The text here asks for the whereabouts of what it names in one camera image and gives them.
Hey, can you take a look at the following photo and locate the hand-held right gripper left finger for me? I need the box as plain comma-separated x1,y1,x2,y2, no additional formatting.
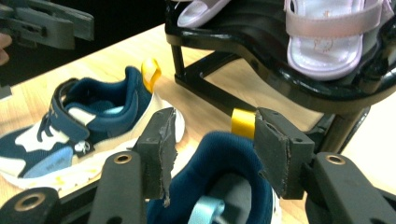
88,106,178,224

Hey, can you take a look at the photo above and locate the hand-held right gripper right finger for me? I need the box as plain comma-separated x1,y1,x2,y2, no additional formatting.
254,106,396,224

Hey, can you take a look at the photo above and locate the navy and white sneaker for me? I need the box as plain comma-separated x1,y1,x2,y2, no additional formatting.
0,58,187,191
146,107,283,224

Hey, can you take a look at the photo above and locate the pink sandal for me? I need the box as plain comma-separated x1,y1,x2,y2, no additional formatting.
177,0,233,29
283,0,395,82

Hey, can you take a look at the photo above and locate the red and black shoe rack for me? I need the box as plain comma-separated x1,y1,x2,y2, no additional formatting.
163,0,396,154

